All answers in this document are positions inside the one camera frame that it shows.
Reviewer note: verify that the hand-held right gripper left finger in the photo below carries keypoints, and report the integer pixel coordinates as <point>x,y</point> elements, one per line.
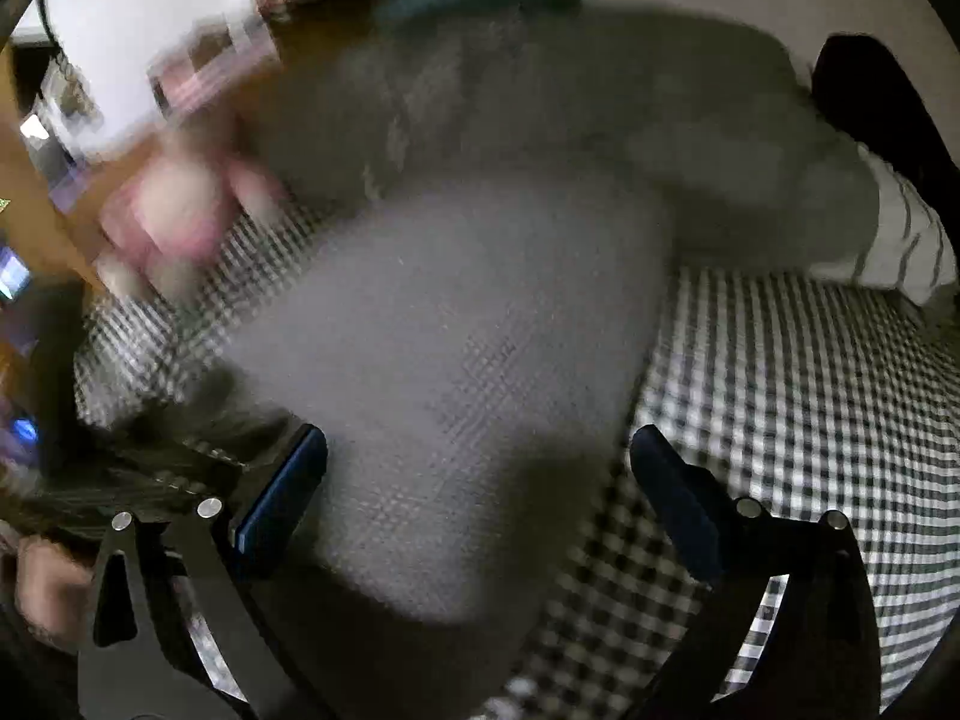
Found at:
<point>281,491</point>

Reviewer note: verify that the black white checkered bedsheet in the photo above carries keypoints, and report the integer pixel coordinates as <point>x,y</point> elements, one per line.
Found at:
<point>787,405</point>

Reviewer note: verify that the white grey striped cloth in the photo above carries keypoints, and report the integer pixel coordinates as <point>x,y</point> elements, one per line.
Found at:
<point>900,240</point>

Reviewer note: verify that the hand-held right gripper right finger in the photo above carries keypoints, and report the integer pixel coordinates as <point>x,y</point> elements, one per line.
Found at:
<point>679,499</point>

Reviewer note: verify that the person's left hand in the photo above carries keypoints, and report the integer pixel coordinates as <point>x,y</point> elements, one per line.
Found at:
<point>49,585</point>

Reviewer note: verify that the grey knit sweater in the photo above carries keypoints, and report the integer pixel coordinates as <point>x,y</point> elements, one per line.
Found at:
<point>450,352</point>

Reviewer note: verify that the black garment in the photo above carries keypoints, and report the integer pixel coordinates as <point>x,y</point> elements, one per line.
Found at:
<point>877,97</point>

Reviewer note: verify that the printed cardboard box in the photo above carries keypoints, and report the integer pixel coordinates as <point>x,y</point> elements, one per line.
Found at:
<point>217,60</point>

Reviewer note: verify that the pink plush bear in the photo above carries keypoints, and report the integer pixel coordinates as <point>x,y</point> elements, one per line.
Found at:
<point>172,202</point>

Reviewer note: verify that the grey duvet with stripes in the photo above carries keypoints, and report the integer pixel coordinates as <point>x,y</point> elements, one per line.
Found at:
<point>562,105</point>

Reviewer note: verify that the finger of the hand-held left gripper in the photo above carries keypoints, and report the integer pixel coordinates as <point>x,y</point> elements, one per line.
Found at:
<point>157,465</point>

